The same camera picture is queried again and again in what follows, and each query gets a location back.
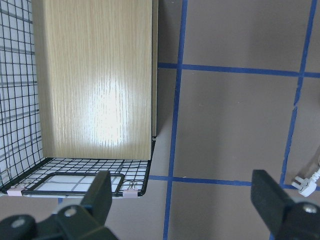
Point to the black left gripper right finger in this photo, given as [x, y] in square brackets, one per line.
[270, 201]

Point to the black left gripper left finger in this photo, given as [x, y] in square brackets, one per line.
[96, 203]

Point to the wire grid shelf with wood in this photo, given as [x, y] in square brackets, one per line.
[78, 95]

